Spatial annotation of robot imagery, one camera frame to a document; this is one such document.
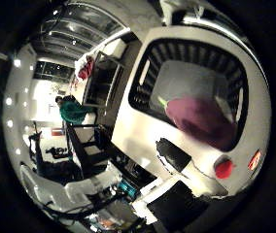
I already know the purple eggplant toy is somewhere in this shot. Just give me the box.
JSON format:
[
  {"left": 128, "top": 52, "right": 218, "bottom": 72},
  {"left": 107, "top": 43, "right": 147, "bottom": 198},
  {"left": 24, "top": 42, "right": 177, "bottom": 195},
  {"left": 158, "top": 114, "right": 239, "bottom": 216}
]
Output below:
[{"left": 156, "top": 95, "right": 239, "bottom": 152}]

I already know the red tomato toy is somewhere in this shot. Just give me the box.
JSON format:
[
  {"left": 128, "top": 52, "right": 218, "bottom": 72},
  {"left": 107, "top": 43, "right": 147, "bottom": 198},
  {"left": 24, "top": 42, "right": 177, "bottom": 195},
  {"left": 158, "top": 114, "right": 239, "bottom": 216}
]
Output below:
[{"left": 214, "top": 154, "right": 236, "bottom": 180}]

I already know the black plastic basket container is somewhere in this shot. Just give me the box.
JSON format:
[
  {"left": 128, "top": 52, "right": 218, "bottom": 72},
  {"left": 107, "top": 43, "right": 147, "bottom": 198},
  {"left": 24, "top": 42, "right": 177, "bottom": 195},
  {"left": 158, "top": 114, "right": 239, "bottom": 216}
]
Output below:
[{"left": 127, "top": 38, "right": 250, "bottom": 153}]

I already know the person in teal shirt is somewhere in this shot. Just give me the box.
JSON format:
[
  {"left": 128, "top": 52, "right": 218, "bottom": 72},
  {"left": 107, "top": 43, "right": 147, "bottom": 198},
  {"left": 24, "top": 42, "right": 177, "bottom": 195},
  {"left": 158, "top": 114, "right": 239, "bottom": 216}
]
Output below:
[{"left": 54, "top": 94, "right": 95, "bottom": 125}]

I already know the red cloth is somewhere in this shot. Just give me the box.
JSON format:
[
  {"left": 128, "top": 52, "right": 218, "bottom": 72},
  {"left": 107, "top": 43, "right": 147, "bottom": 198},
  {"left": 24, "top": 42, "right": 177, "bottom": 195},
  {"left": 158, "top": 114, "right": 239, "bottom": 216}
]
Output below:
[{"left": 78, "top": 55, "right": 95, "bottom": 81}]

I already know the black frame chair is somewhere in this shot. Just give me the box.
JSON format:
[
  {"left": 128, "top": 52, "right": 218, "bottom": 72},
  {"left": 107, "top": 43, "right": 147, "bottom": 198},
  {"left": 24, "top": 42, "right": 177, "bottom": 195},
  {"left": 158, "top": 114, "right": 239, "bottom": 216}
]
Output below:
[{"left": 64, "top": 122, "right": 113, "bottom": 179}]

